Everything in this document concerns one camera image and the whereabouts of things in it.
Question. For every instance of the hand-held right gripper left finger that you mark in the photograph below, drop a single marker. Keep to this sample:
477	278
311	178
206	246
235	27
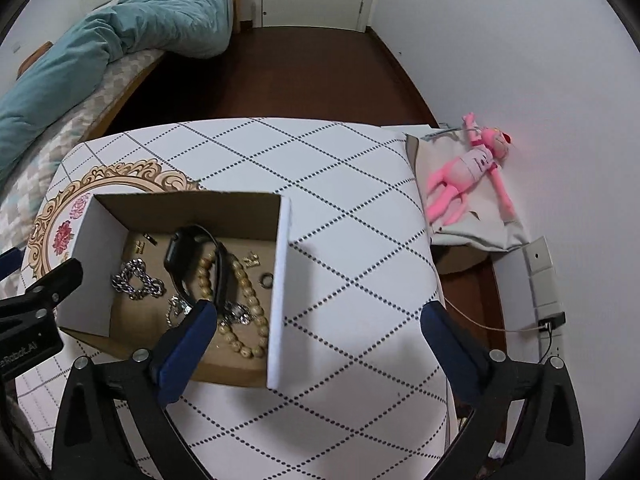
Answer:
185	355

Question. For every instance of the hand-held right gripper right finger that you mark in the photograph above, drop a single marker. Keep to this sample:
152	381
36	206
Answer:
450	355

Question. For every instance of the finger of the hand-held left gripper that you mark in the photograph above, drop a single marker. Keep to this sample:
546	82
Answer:
10	262
55	280

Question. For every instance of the black smart watch band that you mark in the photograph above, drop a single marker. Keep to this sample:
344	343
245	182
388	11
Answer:
180	255

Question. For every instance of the white cardboard box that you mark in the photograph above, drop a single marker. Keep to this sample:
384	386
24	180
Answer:
277	310

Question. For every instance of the black charger plug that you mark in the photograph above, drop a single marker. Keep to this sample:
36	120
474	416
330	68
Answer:
552	321

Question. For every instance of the beige canvas tote bag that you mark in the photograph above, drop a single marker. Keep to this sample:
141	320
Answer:
480	232

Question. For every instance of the white diamond-pattern floral tablecloth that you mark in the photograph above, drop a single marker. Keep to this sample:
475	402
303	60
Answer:
350	260

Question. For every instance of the pink plush toy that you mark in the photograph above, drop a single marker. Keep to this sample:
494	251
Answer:
460	175

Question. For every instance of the teal quilted blanket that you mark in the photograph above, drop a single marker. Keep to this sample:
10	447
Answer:
125	25

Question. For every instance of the white wall outlet strip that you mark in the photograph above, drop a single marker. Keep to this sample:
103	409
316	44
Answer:
542	270

